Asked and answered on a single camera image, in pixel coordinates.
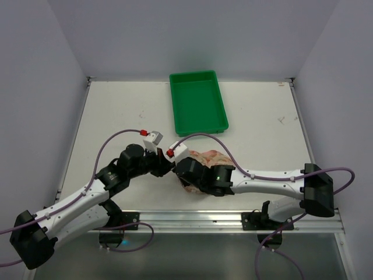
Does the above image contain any floral mesh laundry bag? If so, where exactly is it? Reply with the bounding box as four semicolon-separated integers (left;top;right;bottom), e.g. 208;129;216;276
180;150;235;195

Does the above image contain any aluminium mounting rail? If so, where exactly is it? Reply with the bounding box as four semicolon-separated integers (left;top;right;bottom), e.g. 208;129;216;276
84;210;344;234

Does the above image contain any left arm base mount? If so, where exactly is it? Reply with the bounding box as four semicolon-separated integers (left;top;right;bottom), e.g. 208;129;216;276
98;212;140;248

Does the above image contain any purple cable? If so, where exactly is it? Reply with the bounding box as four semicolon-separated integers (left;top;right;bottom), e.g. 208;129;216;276
0;128;155;266
166;133;356;280

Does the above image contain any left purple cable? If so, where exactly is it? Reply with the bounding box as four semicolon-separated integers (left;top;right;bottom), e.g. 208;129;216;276
0;128;155;266

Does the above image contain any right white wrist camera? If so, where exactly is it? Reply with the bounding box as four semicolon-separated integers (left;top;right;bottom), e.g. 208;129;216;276
166;141;190;164

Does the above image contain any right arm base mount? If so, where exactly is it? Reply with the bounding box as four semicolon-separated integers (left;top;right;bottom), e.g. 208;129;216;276
241;201;293;250

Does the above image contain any green plastic tray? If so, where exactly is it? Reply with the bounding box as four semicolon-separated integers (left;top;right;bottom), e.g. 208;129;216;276
169;70;229;137

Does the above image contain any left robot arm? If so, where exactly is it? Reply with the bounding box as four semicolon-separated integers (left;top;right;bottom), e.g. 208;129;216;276
10;144;175;270

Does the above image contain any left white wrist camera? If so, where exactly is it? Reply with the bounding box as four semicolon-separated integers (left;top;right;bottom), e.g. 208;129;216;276
140;129;163;154

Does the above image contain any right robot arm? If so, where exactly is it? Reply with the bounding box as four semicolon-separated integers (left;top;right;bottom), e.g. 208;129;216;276
174;157;335;230

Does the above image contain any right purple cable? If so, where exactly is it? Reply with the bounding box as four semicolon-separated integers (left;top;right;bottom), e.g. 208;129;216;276
166;133;356;280

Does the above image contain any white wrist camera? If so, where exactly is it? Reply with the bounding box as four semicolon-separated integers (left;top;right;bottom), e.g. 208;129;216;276
140;129;163;154
166;141;190;164

